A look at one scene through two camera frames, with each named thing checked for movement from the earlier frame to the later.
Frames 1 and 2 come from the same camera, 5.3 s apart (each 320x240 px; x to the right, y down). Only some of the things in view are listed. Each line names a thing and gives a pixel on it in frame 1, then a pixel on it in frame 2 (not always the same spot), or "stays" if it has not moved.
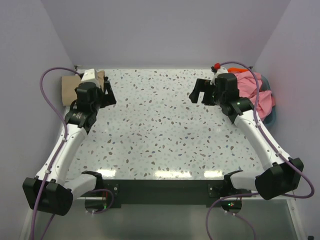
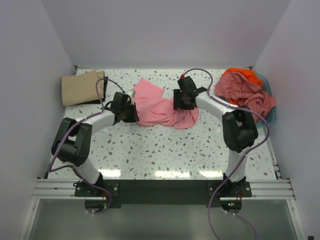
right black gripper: (201, 86) → (177, 103)
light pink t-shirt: (247, 86) → (153, 110)
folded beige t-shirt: (70, 83) stays
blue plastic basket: (266, 86) stays
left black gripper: (107, 99) → (134, 117)
